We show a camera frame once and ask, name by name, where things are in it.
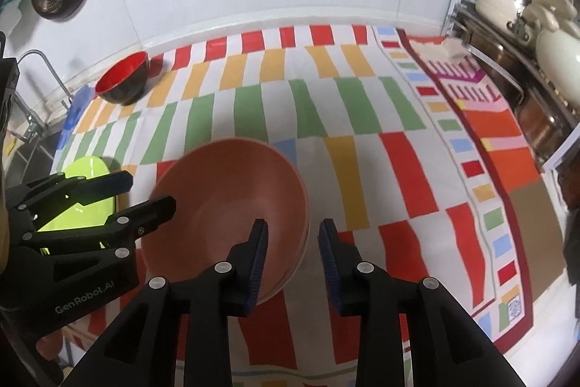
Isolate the large steel pot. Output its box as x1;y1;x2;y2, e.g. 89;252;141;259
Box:
455;17;529;100
514;90;578;170

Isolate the red and black bowl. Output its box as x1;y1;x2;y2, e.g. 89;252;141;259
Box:
94;50;150;106

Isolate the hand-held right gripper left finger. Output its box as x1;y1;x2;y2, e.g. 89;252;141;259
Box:
68;218;269;387

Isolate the steel faucet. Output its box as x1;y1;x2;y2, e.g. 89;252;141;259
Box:
13;49;75;129

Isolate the cream saucepan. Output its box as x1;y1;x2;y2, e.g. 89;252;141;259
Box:
475;0;535;43

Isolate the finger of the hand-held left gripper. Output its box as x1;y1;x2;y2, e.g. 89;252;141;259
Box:
7;170;134;234
22;195;177;262

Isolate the steel sink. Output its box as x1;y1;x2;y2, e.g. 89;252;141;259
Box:
0;128;62;188

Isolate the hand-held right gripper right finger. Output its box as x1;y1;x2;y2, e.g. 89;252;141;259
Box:
318;218;522;387

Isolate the white perforated plastic board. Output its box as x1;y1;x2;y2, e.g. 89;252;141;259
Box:
446;0;476;36

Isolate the terracotta pink bowl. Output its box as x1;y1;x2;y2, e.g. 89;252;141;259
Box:
140;139;311;306

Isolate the green plastic plate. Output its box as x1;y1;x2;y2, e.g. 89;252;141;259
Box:
38;157;123;256

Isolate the cream kettle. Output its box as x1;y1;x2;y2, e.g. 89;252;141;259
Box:
528;0;580;75

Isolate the orange pink patterned cloth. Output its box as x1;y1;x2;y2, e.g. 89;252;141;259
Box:
405;34;569;306

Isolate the colourful striped cloth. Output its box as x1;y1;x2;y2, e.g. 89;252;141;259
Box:
38;24;540;387

